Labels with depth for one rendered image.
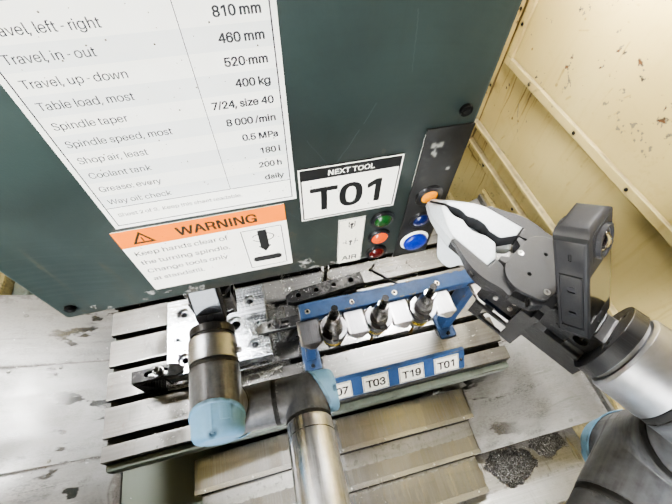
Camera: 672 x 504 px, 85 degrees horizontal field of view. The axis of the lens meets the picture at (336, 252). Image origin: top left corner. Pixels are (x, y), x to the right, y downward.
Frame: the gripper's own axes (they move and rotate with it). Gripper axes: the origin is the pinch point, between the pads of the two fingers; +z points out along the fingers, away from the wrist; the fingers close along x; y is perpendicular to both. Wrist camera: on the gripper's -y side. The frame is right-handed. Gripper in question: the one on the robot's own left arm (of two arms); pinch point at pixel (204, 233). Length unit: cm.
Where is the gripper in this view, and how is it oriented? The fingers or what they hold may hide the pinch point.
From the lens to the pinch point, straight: 72.7
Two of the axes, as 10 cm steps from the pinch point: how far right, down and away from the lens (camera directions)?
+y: -0.2, 5.5, 8.3
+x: 9.7, -1.9, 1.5
